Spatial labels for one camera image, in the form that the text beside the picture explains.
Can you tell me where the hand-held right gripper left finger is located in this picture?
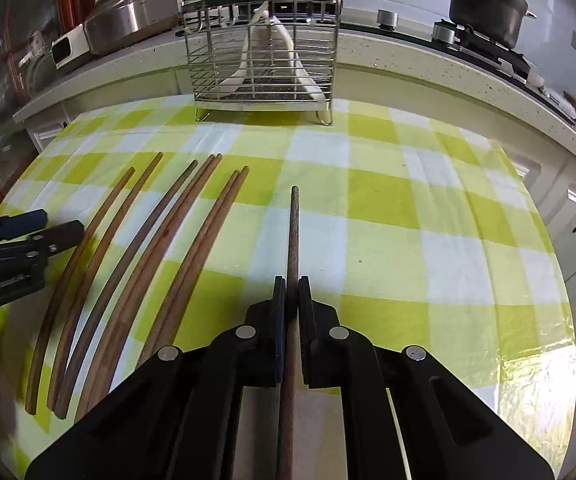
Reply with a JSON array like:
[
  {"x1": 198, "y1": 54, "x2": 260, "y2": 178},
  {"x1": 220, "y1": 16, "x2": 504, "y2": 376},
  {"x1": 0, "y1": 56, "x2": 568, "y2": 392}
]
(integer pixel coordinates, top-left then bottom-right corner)
[{"x1": 25, "y1": 276, "x2": 289, "y2": 480}]

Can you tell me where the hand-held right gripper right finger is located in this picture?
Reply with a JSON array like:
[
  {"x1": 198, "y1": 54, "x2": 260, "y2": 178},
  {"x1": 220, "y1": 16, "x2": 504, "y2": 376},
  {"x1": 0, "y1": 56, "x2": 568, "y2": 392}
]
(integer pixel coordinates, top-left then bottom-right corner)
[{"x1": 298, "y1": 276, "x2": 554, "y2": 480}]

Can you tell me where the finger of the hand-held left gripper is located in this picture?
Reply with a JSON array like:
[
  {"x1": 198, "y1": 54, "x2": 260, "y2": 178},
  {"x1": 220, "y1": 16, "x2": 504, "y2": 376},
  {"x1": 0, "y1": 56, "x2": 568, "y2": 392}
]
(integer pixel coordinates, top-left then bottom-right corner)
[
  {"x1": 0, "y1": 220, "x2": 85, "y2": 319},
  {"x1": 0, "y1": 210, "x2": 49, "y2": 244}
]

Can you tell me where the dark speckled wooden chopstick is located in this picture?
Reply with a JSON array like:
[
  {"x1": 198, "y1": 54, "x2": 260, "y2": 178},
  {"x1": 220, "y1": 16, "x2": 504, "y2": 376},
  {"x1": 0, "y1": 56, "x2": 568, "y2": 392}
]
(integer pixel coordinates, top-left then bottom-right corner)
[{"x1": 275, "y1": 185, "x2": 302, "y2": 480}]

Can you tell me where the group of brown chopsticks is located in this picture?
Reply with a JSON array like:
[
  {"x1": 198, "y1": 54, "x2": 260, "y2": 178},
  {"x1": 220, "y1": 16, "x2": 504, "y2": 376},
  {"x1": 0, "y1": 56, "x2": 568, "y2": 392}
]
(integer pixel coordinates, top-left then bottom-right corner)
[{"x1": 24, "y1": 152, "x2": 250, "y2": 418}]

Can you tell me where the metal wire utensil rack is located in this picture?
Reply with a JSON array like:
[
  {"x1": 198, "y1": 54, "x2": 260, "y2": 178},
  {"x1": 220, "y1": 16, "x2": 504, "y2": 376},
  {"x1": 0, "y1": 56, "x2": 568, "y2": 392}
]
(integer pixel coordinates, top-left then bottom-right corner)
[{"x1": 177, "y1": 0, "x2": 344, "y2": 126}]

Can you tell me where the green checked tablecloth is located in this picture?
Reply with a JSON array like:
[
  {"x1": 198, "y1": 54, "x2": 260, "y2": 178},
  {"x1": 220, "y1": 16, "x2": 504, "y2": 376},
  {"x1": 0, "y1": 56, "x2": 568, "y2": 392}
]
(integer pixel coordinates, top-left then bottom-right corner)
[{"x1": 0, "y1": 95, "x2": 576, "y2": 480}]

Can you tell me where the small white appliance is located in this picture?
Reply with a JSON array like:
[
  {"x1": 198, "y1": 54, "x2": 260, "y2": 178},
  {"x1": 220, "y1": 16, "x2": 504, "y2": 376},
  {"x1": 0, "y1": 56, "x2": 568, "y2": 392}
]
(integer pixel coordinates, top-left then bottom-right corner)
[{"x1": 50, "y1": 27, "x2": 92, "y2": 70}]

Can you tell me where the stainless steel multi cooker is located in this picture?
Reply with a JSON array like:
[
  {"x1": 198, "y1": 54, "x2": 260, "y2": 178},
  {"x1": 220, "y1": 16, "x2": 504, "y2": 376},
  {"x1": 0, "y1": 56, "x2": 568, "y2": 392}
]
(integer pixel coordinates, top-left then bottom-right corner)
[{"x1": 83, "y1": 0, "x2": 190, "y2": 57}]

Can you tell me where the white lower cabinet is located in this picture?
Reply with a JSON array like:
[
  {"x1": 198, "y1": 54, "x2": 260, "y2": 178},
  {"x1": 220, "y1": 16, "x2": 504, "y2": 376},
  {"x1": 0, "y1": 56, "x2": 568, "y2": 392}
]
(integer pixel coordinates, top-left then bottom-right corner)
[{"x1": 498, "y1": 144, "x2": 576, "y2": 282}]

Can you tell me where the black glass gas hob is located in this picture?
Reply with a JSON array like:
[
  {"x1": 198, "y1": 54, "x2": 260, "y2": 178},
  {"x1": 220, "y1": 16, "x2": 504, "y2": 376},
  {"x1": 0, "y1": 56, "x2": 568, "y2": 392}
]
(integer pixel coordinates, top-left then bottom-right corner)
[{"x1": 268, "y1": 0, "x2": 532, "y2": 84}]

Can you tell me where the black burner grate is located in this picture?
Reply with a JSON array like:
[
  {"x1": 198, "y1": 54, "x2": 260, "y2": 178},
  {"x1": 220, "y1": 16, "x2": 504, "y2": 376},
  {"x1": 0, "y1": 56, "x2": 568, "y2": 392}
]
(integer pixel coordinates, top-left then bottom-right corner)
[{"x1": 433, "y1": 19, "x2": 531, "y2": 82}]

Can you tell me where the dark cooking pot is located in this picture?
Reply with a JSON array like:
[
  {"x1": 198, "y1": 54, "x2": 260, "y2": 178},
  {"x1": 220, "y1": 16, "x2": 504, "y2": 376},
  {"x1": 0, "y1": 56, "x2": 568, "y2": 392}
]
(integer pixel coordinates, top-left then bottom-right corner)
[{"x1": 432, "y1": 0, "x2": 537, "y2": 47}]

